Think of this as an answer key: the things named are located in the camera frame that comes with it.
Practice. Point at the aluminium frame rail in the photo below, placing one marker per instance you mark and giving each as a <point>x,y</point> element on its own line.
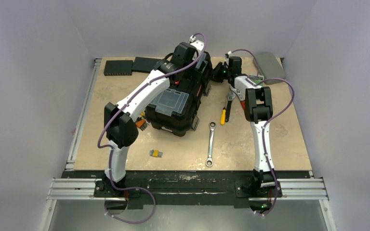
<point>77,134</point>

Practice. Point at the black plastic toolbox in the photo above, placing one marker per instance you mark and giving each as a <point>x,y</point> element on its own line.
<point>175,110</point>

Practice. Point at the grey plastic case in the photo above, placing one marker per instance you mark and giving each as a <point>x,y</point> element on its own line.
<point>270,68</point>

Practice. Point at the yellow handled screwdriver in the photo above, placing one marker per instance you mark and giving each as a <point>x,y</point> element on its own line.
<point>223,116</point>

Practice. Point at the black flat box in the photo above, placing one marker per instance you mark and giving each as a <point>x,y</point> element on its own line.
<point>143,64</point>

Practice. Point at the green white bit box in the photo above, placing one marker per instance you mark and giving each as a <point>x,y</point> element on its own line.
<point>255,79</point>

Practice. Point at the black network switch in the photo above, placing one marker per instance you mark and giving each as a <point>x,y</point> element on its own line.
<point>118,68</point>

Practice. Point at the silver ratchet wrench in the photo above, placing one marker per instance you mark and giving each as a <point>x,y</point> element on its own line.
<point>209,160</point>

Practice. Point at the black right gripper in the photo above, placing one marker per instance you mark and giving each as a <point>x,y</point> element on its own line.
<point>218,74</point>

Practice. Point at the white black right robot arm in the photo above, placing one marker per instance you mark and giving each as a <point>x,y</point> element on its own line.
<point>258,110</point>

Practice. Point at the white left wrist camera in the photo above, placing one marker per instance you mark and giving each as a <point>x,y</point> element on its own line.
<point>198,44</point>

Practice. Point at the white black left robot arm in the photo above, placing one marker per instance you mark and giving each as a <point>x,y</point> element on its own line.
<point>119,118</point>

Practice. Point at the small black adjustable wrench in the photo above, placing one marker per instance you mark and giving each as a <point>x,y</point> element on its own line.
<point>230,97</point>

